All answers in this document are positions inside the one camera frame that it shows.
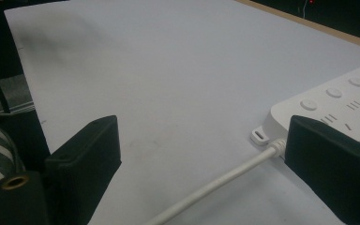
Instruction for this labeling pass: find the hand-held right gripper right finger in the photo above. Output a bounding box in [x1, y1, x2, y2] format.
[284, 114, 360, 225]

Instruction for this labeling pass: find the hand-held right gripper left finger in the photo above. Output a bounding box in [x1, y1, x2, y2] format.
[44, 114, 122, 225]

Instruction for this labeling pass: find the white power strip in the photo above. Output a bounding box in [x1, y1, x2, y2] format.
[250, 63, 360, 148]

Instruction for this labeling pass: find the white power cable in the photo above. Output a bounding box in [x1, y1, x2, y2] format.
[143, 138, 288, 225]

